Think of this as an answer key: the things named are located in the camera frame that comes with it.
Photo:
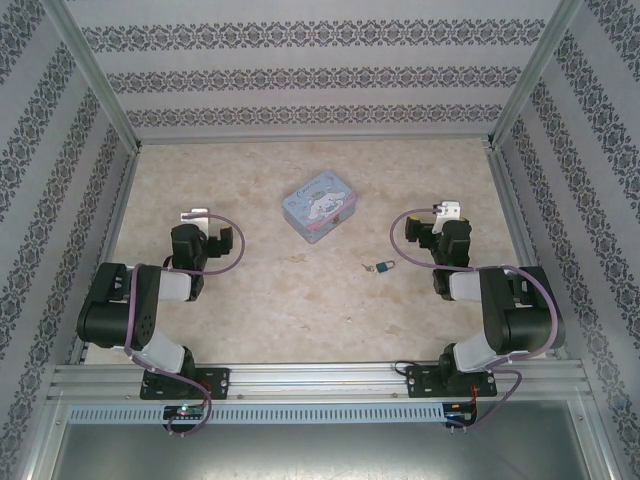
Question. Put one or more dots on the small blue padlock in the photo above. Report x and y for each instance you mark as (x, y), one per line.
(386, 268)

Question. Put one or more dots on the small metal key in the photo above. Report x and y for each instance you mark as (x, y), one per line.
(369, 268)

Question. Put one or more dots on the blue cartoon print tin box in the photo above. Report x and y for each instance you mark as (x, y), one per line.
(320, 207)

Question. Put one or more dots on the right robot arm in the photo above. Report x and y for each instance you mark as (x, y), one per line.
(525, 320)

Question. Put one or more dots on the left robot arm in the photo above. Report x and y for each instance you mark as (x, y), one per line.
(115, 310)

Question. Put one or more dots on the grey metal panel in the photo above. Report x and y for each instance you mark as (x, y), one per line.
(320, 452)

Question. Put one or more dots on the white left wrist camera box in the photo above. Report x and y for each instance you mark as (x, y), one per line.
(197, 217)

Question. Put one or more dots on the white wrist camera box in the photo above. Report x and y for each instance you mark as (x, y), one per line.
(197, 217)
(446, 212)

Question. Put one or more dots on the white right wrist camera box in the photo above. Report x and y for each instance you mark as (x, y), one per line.
(446, 212)

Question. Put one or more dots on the aluminium side rail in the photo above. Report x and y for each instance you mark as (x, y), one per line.
(515, 210)
(117, 215)

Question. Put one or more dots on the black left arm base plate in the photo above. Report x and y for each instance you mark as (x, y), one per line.
(217, 382)

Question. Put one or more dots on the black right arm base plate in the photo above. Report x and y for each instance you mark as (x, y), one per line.
(422, 382)

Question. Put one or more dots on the aluminium mounting rail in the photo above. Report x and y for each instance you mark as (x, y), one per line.
(320, 381)

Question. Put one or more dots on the aluminium frame post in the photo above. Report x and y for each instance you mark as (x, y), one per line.
(535, 70)
(90, 70)

